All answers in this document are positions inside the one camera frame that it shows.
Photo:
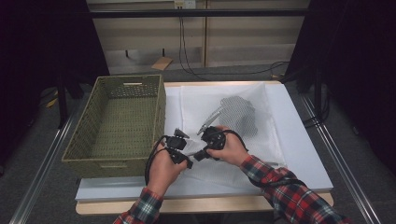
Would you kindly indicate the wooden table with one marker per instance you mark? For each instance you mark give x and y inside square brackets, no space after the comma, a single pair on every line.
[202,207]

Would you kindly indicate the green woven basket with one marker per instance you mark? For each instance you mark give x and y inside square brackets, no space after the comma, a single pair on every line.
[124,124]

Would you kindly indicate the cardboard piece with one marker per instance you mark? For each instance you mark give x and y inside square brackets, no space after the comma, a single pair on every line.
[162,63]

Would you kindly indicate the wall power socket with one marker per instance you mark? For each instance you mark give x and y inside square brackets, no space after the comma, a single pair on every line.
[185,3]

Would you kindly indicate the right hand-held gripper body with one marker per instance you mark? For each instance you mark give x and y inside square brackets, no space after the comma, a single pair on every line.
[214,138]

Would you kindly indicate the person's right hand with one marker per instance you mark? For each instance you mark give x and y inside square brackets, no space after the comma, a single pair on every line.
[233,151]

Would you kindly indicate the metal floor rail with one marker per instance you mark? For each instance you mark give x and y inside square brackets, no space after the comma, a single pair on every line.
[37,180]
[345,168]

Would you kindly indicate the person's left hand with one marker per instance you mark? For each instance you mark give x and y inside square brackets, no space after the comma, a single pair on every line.
[162,174]

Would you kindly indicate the black curtain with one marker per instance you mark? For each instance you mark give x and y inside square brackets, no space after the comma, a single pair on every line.
[40,46]
[358,62]

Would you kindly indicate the black metal stand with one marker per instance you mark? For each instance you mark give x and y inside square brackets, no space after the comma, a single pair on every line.
[317,93]
[62,105]

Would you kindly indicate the white board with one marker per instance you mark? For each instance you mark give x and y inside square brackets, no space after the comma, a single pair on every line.
[305,140]

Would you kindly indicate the white mesh laundry bag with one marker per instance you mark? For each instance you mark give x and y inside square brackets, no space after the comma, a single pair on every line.
[267,149]

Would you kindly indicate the dark cloth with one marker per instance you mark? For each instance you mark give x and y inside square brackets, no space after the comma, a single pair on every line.
[238,116]

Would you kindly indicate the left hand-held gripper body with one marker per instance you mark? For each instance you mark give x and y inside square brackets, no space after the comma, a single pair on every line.
[176,143]

